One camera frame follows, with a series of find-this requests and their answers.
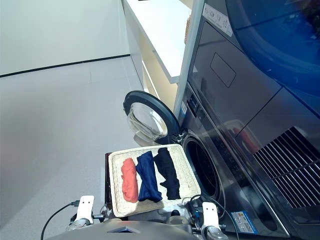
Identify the orange cloth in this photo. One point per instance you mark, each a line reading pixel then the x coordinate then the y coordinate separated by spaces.
pixel 130 180

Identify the blue cloth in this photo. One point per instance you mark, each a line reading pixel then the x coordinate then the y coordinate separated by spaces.
pixel 147 175

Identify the black cloth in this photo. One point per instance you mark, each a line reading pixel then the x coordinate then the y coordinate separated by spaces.
pixel 167 170

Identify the pale woven basket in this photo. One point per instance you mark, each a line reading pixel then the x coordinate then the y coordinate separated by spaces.
pixel 180 170

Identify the round glass washing machine door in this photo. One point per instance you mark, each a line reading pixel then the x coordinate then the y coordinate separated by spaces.
pixel 150 100

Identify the silver robot torso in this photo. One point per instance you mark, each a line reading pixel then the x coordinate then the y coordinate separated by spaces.
pixel 125 230

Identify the silver robot leg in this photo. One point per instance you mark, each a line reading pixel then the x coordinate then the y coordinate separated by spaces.
pixel 177 220

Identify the blue energy label sticker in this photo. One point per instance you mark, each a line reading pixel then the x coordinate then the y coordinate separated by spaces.
pixel 243 222

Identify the white shelf unit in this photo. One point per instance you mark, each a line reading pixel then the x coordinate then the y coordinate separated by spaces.
pixel 160 25

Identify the brown woven object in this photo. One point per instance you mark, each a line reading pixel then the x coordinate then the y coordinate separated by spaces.
pixel 188 30

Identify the white label on dryer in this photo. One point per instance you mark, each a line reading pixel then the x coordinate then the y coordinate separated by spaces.
pixel 217 18

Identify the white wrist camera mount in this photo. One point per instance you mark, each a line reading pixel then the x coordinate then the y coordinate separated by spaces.
pixel 85 207
pixel 209 212

